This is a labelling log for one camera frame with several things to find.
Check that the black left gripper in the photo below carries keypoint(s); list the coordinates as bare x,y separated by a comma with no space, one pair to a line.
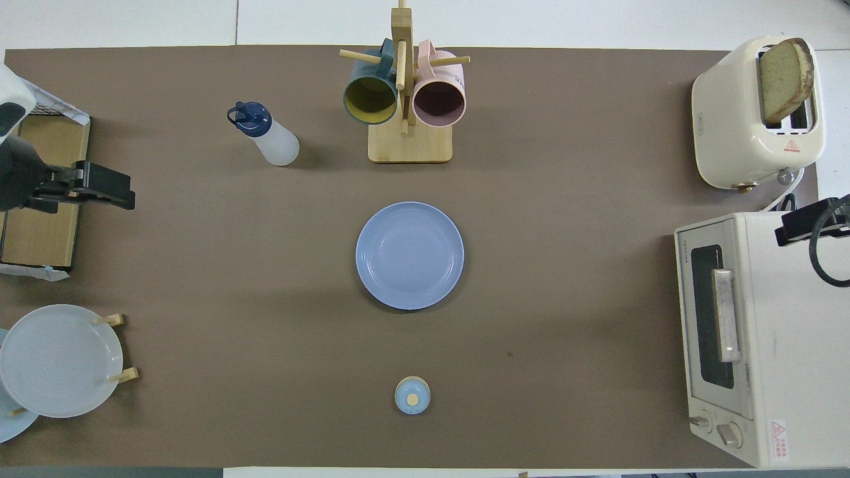
20,172

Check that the toasted bread slice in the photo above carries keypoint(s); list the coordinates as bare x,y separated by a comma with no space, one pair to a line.
783,76

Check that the translucent squeeze bottle blue cap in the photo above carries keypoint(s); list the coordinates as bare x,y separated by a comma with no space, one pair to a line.
275,143

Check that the pale grey plate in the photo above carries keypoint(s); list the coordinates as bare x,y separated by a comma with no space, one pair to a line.
60,362

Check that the wooden plate rack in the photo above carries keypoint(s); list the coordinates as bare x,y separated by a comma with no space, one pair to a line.
125,375

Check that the light blue plate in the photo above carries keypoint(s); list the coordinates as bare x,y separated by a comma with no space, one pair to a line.
10,425

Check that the blue round plate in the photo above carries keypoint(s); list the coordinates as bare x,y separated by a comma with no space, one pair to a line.
410,255

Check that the wooden two-tier shelf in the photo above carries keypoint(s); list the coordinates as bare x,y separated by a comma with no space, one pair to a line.
46,226

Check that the white checked cloth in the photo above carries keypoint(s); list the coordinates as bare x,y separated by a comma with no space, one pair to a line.
63,109

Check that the white toaster oven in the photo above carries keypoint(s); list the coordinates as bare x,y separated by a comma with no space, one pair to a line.
790,318

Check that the cream two-slot toaster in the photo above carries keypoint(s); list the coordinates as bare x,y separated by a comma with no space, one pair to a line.
727,126

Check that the brown table mat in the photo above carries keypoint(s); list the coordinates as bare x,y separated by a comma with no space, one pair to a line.
564,299

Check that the dark teal mug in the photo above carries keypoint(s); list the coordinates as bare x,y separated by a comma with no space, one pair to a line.
370,99

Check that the wooden mug tree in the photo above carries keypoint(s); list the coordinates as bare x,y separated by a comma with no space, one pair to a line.
410,143

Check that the pink ribbed mug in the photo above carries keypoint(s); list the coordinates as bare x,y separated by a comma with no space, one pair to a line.
438,99

